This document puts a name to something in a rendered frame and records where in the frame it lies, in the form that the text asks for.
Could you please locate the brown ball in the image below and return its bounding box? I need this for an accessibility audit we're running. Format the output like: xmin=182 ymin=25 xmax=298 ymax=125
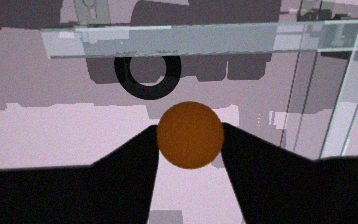
xmin=157 ymin=101 xmax=224 ymax=170

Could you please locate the grey l-shaped metal bracket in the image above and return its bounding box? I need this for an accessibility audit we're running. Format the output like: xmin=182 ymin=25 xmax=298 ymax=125
xmin=45 ymin=0 xmax=111 ymax=29
xmin=297 ymin=0 xmax=358 ymax=22

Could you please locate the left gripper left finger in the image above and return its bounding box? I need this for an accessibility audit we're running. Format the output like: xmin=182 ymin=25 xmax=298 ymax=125
xmin=0 ymin=125 xmax=159 ymax=224

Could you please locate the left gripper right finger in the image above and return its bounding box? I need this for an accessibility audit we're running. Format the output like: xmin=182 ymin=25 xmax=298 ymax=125
xmin=221 ymin=122 xmax=358 ymax=224

